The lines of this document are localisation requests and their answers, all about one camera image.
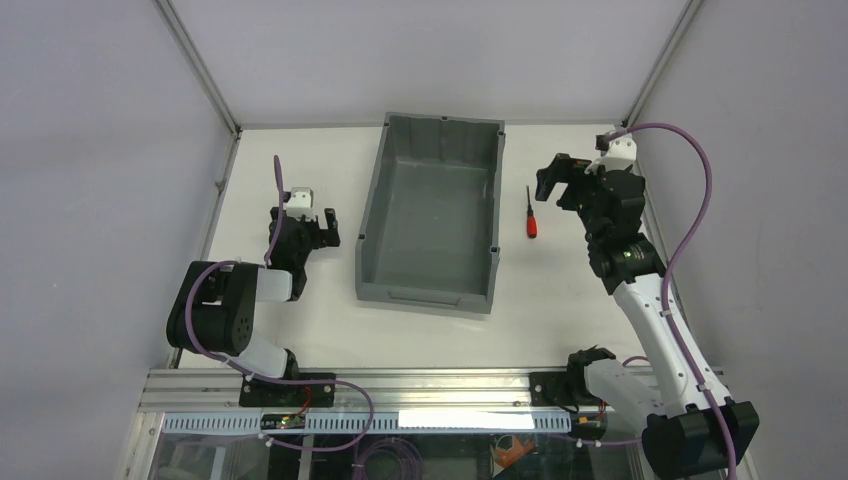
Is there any grey plastic storage bin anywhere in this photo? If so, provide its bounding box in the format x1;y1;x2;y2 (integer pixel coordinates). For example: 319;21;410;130
354;112;506;314

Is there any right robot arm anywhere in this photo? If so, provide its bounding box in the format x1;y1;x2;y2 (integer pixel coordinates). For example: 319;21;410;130
535;153;760;479

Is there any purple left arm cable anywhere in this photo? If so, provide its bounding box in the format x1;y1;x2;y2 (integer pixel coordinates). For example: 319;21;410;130
184;155;376;454

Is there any red handled screwdriver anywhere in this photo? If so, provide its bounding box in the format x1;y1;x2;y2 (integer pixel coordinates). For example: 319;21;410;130
526;186;538;239

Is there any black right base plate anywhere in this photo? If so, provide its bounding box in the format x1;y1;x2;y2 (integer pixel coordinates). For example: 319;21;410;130
528;370;602;411

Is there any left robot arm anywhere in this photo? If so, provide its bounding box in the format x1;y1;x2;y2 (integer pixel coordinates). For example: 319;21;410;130
166;207;341;382

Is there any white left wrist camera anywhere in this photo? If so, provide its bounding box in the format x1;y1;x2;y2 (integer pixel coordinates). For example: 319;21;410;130
284;187;315;222

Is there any aluminium front rail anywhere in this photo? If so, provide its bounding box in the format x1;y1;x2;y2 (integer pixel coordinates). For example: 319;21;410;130
138;367;543;413

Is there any orange object under table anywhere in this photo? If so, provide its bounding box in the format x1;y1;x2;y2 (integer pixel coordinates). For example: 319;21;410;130
491;435;535;468

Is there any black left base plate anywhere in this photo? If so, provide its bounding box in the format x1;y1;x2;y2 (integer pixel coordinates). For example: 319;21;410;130
238;372;336;408

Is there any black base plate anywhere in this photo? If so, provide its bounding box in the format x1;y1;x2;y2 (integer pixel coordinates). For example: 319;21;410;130
528;370;602;411
238;372;336;408

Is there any coiled purple cable below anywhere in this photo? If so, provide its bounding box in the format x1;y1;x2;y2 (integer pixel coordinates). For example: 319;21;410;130
354;437;425;480

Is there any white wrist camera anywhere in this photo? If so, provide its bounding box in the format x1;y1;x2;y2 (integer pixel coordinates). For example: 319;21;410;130
584;131;638;174
284;187;315;222

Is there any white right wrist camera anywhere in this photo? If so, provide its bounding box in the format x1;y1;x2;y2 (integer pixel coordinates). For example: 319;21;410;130
584;131;638;174

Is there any white slotted cable duct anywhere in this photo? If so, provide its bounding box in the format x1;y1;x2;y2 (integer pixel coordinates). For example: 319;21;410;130
162;409;571;436

